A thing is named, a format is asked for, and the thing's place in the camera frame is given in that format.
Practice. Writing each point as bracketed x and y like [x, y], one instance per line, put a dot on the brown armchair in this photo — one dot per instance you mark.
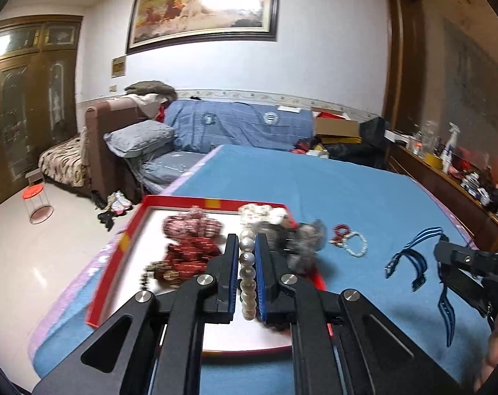
[105, 152]

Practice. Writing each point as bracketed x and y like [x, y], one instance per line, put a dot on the white spray bottle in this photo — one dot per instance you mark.
[448, 152]

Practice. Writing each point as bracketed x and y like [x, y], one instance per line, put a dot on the wooden wardrobe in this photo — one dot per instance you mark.
[22, 111]

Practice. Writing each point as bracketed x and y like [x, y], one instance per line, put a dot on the yellow box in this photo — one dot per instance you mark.
[432, 160]

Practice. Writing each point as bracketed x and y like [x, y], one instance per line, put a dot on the wall scroll painting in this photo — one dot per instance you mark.
[475, 82]

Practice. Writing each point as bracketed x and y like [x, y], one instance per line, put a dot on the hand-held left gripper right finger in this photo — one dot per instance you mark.
[260, 275]

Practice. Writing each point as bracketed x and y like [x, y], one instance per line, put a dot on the black bag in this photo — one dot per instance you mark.
[368, 140]

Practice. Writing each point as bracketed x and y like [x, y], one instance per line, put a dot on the blue grey cushion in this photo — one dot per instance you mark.
[170, 168]

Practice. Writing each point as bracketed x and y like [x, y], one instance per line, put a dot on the wooden door frame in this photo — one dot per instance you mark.
[403, 70]

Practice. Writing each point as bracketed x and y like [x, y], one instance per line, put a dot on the pair of shoes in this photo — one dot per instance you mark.
[119, 202]

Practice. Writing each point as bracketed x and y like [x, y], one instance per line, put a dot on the pink red beaded jewelry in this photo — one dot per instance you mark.
[191, 224]

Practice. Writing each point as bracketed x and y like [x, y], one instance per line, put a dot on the person's right hand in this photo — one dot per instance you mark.
[493, 358]

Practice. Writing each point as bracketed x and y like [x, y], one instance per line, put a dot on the wooden cabinet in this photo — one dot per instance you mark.
[438, 189]

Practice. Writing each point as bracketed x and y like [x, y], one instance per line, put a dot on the framed horse painting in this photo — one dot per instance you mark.
[203, 8]

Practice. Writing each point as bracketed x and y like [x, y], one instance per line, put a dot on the dark red beaded jewelry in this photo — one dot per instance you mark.
[187, 255]

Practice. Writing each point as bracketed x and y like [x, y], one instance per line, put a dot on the cardboard box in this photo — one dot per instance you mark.
[335, 129]

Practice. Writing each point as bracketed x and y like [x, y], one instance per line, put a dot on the cabinet clutter pile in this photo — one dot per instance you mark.
[483, 189]

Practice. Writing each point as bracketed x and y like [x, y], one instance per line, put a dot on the pile of clothes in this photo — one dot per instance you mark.
[150, 90]

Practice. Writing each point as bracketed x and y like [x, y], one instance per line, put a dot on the red shallow tray box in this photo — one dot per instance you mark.
[121, 279]

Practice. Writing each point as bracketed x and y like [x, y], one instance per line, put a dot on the blue sofa cover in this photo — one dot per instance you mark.
[236, 127]

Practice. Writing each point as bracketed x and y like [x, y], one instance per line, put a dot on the clear bottle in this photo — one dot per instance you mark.
[428, 140]

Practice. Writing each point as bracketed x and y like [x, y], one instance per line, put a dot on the black cloth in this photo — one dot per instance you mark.
[107, 219]

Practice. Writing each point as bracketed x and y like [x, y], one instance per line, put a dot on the grey pillow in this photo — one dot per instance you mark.
[140, 138]

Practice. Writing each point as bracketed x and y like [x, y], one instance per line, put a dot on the red round stool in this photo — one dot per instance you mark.
[34, 192]

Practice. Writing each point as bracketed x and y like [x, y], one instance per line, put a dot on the small grey stool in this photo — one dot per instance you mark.
[34, 176]

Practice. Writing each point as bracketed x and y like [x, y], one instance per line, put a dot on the tiger print blanket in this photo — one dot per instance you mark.
[63, 160]

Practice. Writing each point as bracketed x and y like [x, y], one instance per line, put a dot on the white bead jewelry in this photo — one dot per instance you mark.
[257, 212]

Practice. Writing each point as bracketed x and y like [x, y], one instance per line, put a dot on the wall plaque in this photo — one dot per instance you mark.
[118, 66]

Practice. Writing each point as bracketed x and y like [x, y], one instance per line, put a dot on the white flat box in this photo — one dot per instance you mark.
[397, 136]

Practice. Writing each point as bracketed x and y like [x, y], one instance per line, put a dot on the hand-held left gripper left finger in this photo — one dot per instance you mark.
[233, 271]

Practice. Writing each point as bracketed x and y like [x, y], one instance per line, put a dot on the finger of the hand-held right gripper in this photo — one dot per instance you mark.
[465, 290]
[467, 258]

